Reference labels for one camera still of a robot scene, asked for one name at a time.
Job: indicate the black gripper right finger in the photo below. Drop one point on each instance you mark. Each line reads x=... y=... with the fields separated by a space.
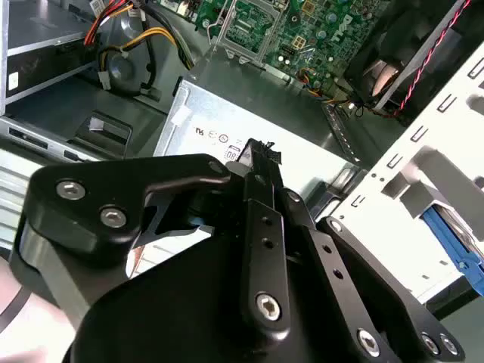
x=359 y=287

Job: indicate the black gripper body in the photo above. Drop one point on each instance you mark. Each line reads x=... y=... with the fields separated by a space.
x=170 y=321

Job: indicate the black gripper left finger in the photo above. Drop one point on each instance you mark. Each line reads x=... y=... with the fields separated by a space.
x=75 y=211

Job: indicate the hard disk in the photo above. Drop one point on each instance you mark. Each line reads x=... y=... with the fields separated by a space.
x=447 y=238

